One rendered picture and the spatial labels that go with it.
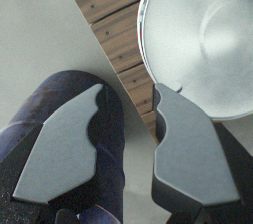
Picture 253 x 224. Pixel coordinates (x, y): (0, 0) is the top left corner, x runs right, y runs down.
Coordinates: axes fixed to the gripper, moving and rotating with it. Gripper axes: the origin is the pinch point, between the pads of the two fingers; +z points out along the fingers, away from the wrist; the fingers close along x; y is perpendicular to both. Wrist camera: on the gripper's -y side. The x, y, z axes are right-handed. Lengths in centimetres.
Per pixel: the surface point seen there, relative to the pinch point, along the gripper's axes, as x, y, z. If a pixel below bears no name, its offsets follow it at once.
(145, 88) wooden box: 2.1, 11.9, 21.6
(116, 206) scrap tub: -4.0, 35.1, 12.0
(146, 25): 2.0, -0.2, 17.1
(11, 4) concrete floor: -43, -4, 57
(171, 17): 5.4, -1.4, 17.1
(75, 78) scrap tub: -19, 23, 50
